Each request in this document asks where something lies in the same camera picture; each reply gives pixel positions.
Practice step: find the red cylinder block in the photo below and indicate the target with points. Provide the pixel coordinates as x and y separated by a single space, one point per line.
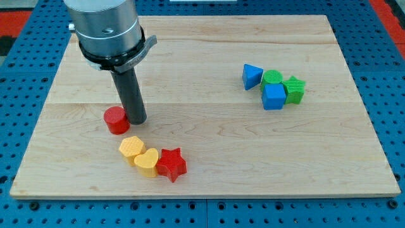
116 120

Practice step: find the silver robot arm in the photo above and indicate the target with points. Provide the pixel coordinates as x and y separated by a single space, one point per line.
109 33

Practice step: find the wooden board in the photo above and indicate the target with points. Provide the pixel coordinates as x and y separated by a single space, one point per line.
191 83

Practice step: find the red star block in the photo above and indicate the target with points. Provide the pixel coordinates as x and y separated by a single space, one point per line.
171 164

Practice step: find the blue triangle block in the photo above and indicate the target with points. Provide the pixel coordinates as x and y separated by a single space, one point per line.
251 76

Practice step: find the blue cube block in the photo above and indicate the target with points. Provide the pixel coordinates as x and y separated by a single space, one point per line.
273 97

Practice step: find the yellow heart block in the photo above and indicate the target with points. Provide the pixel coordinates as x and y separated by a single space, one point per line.
146 163

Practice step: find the green cylinder block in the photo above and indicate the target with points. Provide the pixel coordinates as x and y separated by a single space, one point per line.
271 77

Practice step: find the yellow hexagon block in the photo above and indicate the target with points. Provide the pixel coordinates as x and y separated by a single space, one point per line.
130 148

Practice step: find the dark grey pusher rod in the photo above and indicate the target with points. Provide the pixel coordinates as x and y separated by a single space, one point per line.
130 96

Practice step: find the green star block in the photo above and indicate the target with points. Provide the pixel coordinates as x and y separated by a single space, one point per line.
294 90

